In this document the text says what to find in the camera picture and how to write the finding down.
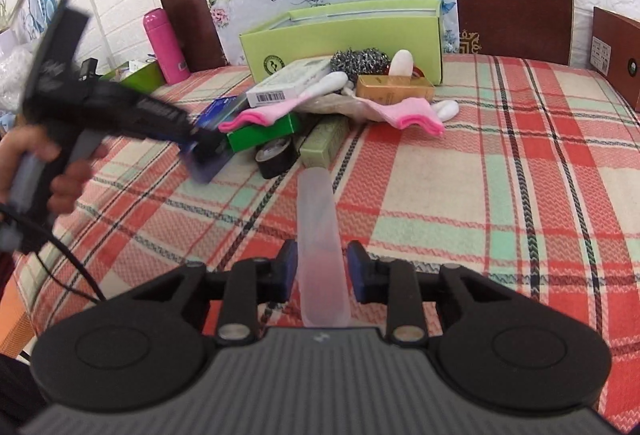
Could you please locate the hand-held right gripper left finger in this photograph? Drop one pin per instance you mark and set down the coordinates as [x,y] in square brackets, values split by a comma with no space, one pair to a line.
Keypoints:
[286,267]

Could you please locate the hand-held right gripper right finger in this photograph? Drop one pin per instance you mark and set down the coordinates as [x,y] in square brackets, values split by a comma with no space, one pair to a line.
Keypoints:
[357,271]

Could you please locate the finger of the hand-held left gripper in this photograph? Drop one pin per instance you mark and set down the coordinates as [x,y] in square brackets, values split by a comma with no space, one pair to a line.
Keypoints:
[210,142]

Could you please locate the blue packet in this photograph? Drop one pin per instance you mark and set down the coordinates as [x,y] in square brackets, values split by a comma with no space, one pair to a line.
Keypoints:
[220,107]

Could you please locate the translucent plastic tube case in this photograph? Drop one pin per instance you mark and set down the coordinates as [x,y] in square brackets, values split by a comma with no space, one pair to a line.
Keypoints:
[320,240]

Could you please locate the small bright green box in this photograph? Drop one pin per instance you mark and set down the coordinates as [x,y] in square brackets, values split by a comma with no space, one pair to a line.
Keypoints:
[262,135]

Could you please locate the white glove with pink cuff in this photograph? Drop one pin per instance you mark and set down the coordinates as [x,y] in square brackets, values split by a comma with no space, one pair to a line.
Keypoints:
[410,115]
[260,117]

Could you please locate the white barcode box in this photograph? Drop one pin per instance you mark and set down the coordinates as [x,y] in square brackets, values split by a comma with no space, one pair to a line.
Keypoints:
[287,82]

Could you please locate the large light green box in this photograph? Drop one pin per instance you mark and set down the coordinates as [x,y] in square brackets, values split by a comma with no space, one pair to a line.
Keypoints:
[345,27]

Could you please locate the gold box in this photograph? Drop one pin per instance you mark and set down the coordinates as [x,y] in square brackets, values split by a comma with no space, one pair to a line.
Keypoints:
[395,88]

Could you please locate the person's left hand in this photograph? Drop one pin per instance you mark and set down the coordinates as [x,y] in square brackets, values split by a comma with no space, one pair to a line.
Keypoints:
[67,187]

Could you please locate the black device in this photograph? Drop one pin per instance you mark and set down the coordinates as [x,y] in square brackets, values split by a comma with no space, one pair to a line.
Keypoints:
[88,70]

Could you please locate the open green box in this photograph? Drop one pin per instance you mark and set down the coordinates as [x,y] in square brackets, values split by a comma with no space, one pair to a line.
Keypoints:
[142,76]

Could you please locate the black tape roll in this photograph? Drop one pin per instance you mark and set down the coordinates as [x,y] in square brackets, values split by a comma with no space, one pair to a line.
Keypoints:
[275,160]

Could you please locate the pink thermos bottle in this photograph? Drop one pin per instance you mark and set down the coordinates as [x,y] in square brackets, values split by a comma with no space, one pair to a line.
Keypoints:
[165,47]

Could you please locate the green soap bar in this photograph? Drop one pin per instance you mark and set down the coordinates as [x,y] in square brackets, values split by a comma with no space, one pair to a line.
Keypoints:
[325,142]

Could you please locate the plaid blanket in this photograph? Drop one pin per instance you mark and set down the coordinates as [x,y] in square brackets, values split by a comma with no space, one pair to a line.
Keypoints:
[475,195]

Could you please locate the small red item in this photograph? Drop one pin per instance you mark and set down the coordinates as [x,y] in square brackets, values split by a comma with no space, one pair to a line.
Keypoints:
[418,73]

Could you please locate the brown cardboard box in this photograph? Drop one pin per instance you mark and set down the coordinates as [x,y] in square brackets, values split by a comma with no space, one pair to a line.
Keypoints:
[617,55]

